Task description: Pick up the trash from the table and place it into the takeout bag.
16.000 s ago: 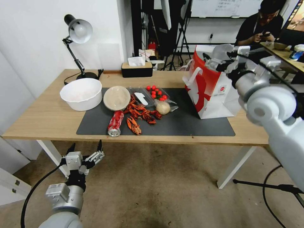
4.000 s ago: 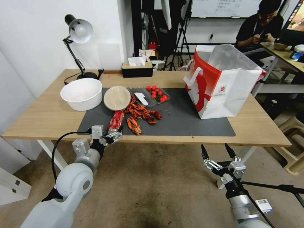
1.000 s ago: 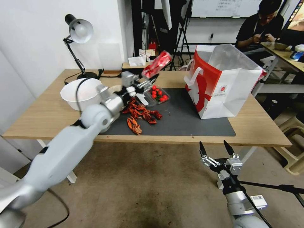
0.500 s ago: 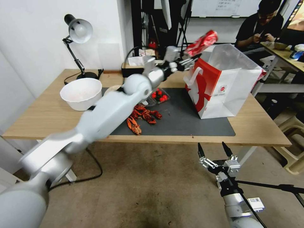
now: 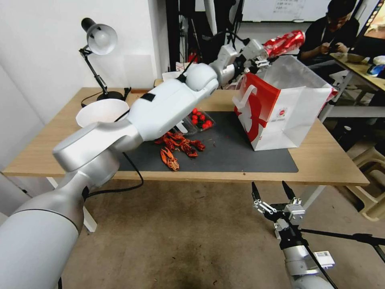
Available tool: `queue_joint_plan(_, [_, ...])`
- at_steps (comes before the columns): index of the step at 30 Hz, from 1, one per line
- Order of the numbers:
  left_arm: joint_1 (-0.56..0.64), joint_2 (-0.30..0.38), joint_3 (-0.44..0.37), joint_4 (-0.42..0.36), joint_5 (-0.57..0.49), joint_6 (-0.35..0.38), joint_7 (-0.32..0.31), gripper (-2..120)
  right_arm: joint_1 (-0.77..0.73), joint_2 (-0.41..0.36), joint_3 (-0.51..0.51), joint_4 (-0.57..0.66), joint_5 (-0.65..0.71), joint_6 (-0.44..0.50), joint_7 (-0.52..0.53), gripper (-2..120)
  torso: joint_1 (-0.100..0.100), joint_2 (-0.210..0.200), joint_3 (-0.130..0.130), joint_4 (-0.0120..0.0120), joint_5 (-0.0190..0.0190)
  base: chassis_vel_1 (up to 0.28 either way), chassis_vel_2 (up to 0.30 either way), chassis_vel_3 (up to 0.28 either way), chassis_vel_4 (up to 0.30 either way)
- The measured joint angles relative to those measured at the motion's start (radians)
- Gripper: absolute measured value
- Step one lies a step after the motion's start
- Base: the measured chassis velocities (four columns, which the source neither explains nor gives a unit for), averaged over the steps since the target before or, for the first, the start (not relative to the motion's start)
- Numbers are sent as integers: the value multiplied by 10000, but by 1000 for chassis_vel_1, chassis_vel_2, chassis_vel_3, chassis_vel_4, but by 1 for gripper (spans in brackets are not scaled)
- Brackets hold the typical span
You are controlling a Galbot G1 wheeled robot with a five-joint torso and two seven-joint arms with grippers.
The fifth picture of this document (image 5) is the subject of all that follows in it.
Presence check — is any clear plastic takeout box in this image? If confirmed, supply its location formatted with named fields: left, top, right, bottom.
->
left=176, top=109, right=216, bottom=135

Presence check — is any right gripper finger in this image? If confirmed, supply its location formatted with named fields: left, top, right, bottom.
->
left=251, top=181, right=277, bottom=216
left=281, top=180, right=302, bottom=211

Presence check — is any crushed red foil package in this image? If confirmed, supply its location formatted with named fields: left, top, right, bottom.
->
left=263, top=29, right=307, bottom=58

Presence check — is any person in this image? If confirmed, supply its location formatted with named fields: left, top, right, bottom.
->
left=297, top=0, right=361, bottom=66

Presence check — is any red white paper delivery bag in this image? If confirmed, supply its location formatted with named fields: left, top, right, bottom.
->
left=231, top=55, right=338, bottom=152

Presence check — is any blue white container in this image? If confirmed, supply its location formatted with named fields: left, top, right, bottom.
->
left=368, top=56, right=385, bottom=76

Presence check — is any black desk lamp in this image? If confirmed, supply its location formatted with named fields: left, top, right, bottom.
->
left=79, top=17, right=126, bottom=102

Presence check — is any wooden side desk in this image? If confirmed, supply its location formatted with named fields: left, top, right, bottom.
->
left=318, top=51, right=385, bottom=118

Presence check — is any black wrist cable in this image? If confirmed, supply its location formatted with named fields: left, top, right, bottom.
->
left=296, top=228, right=339, bottom=289

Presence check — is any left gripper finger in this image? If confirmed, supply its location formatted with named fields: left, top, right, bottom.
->
left=254, top=57, right=282, bottom=69

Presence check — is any wooden table with white legs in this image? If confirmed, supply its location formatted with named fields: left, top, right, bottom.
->
left=1, top=87, right=370, bottom=233

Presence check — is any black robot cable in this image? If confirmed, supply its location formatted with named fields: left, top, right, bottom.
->
left=85, top=150, right=144, bottom=198

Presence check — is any beige plastic stool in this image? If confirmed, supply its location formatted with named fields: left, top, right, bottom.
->
left=352, top=147, right=385, bottom=223

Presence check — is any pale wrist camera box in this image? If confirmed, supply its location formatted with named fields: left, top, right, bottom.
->
left=242, top=38, right=267, bottom=60
left=284, top=203, right=307, bottom=225

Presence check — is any dark grey table mat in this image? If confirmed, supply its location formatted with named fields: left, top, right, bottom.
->
left=116, top=111, right=299, bottom=173

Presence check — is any red cooked crayfish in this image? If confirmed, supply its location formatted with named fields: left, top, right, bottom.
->
left=160, top=147, right=181, bottom=172
left=154, top=131, right=189, bottom=152
left=180, top=139, right=206, bottom=158

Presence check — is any white whiteboard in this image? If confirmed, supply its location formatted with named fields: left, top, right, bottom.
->
left=242, top=0, right=331, bottom=23

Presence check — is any black tripod leg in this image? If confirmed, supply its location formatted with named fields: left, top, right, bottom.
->
left=300, top=228, right=385, bottom=265

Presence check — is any white paper bowl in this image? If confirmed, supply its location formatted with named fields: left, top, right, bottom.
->
left=76, top=99, right=129, bottom=128

